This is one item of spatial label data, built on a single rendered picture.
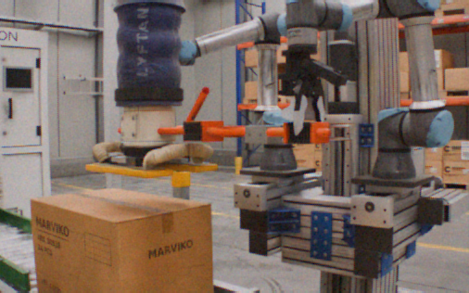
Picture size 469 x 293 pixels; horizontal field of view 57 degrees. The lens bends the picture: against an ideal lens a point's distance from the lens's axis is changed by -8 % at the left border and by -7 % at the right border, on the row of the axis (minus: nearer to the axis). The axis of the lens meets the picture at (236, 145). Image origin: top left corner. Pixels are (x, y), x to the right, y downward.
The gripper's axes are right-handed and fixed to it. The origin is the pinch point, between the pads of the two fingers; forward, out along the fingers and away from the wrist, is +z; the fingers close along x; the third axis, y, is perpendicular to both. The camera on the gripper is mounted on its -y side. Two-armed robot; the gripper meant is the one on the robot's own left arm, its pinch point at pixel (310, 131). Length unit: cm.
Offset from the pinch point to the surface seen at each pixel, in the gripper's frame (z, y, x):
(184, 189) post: 29, 100, -49
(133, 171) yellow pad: 11, 50, 15
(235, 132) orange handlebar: 0.3, 20.6, 3.7
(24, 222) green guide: 59, 223, -19
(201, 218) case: 30, 53, -14
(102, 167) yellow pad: 11, 67, 16
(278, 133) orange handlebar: 0.4, 7.0, 3.5
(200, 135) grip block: 1.4, 32.2, 5.3
